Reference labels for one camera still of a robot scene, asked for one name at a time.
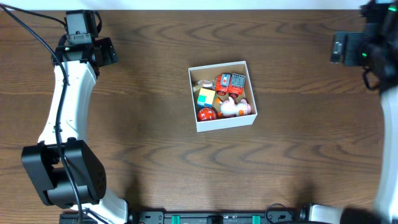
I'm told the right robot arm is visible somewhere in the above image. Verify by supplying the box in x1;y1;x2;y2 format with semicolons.
292;1;397;223

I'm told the pink white toy duck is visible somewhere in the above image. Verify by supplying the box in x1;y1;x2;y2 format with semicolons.
216;97;252;118

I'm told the multicoloured puzzle cube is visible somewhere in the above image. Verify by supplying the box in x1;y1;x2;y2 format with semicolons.
197;88;216;108

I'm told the white cardboard box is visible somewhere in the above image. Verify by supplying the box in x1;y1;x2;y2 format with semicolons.
188;61;257;132

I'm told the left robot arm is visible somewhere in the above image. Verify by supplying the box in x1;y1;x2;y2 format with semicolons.
21;10;128;223

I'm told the white rattle drum toy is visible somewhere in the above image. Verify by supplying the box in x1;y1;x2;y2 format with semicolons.
192;80;214;92

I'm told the red lettered ball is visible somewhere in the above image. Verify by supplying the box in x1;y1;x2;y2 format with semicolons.
197;108;217;122

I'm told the red toy fire truck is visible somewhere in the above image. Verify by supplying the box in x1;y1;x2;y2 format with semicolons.
215;73;246;98

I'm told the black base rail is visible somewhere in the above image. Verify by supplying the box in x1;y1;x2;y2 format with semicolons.
58;210;312;224

